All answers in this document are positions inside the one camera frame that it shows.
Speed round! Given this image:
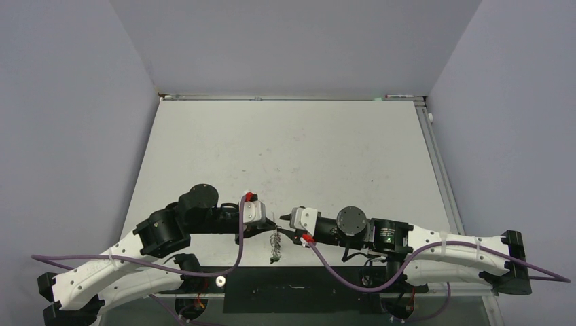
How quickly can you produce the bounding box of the aluminium rail frame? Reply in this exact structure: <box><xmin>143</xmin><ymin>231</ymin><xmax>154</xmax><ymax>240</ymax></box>
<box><xmin>414</xmin><ymin>101</ymin><xmax>466</xmax><ymax>235</ymax></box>

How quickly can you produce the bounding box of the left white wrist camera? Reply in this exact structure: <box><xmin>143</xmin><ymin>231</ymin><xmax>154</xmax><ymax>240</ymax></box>
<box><xmin>240</xmin><ymin>192</ymin><xmax>267</xmax><ymax>227</ymax></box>

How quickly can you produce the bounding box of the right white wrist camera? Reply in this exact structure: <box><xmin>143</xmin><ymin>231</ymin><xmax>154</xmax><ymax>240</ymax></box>
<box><xmin>289</xmin><ymin>207</ymin><xmax>319</xmax><ymax>245</ymax></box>

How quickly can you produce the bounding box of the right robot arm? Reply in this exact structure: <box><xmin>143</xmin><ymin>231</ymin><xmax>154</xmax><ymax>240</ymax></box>
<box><xmin>281</xmin><ymin>206</ymin><xmax>532</xmax><ymax>295</ymax></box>

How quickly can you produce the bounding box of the red white marker pen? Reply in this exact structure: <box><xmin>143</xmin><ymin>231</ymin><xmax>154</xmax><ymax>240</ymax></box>
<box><xmin>384</xmin><ymin>94</ymin><xmax>416</xmax><ymax>100</ymax></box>

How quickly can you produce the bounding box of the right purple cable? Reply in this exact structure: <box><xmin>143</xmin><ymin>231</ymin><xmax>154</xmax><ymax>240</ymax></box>
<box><xmin>306</xmin><ymin>238</ymin><xmax>571</xmax><ymax>294</ymax></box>

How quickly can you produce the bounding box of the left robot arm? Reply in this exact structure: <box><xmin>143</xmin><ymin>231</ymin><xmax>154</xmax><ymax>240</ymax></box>
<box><xmin>37</xmin><ymin>184</ymin><xmax>277</xmax><ymax>325</ymax></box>

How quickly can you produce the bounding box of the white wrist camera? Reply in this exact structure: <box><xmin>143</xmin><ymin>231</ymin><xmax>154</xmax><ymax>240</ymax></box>
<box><xmin>289</xmin><ymin>207</ymin><xmax>319</xmax><ymax>245</ymax></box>
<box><xmin>240</xmin><ymin>192</ymin><xmax>267</xmax><ymax>227</ymax></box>

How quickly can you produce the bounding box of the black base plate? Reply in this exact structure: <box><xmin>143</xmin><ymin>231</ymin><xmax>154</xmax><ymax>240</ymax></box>
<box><xmin>172</xmin><ymin>266</ymin><xmax>429</xmax><ymax>319</ymax></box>

